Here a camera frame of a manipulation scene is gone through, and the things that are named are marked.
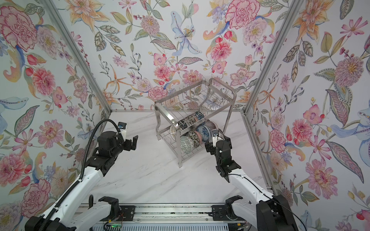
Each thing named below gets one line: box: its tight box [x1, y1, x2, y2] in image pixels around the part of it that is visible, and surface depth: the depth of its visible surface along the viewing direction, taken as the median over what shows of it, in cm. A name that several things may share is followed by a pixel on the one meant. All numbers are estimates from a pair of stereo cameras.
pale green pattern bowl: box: [180, 135, 195, 154], surface depth 96 cm
